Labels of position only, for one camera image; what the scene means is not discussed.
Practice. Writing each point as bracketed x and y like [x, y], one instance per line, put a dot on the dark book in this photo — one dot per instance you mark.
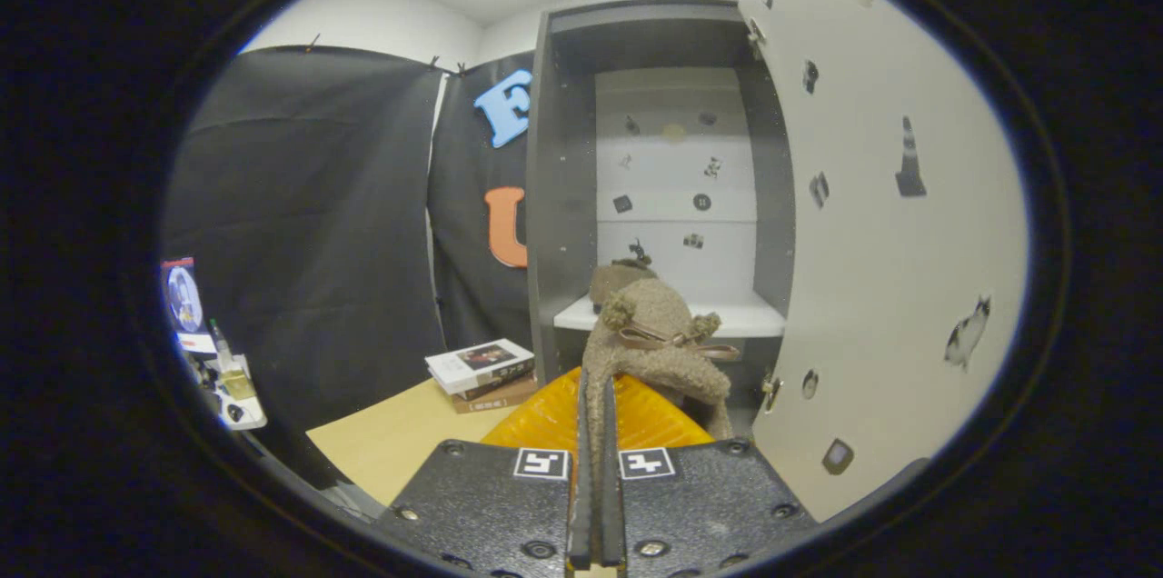
[513, 383]

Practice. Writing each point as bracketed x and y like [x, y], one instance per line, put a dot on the grey shoe cabinet door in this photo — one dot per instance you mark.
[872, 287]

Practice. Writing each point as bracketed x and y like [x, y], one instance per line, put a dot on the dark grey shoe cabinet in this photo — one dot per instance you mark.
[563, 196]

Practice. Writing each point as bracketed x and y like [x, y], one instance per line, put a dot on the brown book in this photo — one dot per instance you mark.
[495, 403]

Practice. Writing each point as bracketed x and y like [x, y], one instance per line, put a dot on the brown fluffy shoe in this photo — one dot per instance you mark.
[654, 314]
[616, 276]

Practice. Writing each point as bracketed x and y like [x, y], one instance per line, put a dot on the white book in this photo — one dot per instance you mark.
[477, 360]

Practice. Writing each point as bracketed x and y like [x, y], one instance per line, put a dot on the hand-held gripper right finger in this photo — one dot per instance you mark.
[611, 505]

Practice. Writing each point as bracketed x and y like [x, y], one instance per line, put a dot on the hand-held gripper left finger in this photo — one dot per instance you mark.
[581, 505]

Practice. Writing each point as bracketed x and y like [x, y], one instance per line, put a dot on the black backdrop cloth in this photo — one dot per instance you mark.
[318, 242]

